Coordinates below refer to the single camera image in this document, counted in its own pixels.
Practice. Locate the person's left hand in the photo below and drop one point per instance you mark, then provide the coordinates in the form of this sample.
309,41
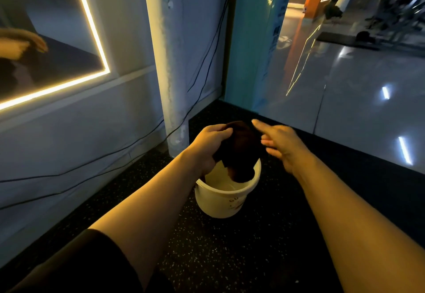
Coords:
206,146

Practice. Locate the white plastic basin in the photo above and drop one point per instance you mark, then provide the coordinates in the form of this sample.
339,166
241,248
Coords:
226,200

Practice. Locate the person's right hand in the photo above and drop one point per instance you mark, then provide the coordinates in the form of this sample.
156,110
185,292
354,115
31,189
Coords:
282,143

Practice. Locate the dark brown cleaning cloth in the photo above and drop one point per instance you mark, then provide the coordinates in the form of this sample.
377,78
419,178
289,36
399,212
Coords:
239,150

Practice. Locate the person's left forearm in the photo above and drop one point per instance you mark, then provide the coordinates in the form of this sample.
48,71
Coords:
149,216

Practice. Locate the white round pillar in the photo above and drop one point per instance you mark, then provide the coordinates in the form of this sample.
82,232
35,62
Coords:
166,57

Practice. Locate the large wall mirror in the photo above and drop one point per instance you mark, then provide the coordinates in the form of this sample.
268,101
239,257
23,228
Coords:
40,30

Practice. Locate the person's right forearm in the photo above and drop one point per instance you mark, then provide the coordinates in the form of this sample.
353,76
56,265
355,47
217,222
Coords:
358,229

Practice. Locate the teal wall panel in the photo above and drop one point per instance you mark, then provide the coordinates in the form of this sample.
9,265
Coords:
256,37

